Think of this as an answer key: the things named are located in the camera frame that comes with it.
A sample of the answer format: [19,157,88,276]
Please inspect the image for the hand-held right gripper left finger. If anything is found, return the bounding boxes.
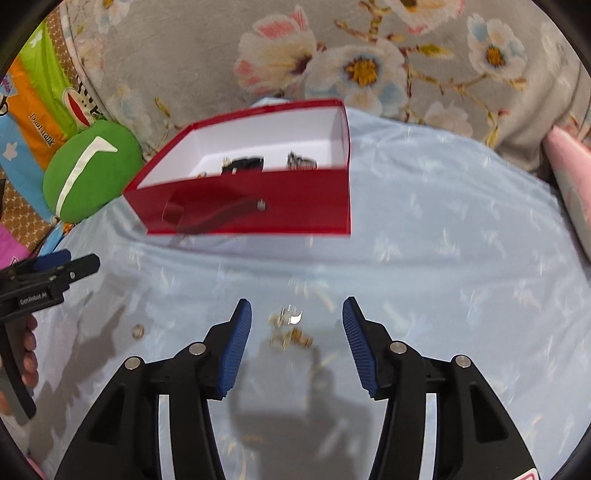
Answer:
[54,298,253,480]

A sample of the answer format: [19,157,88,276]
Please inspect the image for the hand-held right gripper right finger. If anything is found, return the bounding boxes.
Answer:
[342,296,539,480]

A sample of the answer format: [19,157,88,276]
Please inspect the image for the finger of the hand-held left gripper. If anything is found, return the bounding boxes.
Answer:
[0,249,71,283]
[46,253,101,291]

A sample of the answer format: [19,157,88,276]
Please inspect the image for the red cardboard box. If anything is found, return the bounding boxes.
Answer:
[123,99,352,238]

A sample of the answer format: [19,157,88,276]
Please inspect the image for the black smartwatch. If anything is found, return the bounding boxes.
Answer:
[221,157,265,176]

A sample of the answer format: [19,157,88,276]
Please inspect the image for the silver metal wristwatch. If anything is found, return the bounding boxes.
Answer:
[286,151,318,171]

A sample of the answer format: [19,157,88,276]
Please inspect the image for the person's left hand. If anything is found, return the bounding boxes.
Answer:
[20,314,39,388]

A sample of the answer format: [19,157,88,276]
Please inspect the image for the green round pillow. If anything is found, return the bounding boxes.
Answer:
[43,121,144,223]

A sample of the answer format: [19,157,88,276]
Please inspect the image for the light blue bedsheet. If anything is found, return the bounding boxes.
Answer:
[18,97,591,480]

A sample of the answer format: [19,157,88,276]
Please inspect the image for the colourful cartoon sheet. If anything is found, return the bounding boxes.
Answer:
[0,18,112,268]

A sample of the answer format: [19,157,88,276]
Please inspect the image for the floral grey pillow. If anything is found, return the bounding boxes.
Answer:
[60,0,591,185]

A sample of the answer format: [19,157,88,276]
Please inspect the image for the pink cartoon pillow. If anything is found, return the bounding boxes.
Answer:
[542,126,591,264]

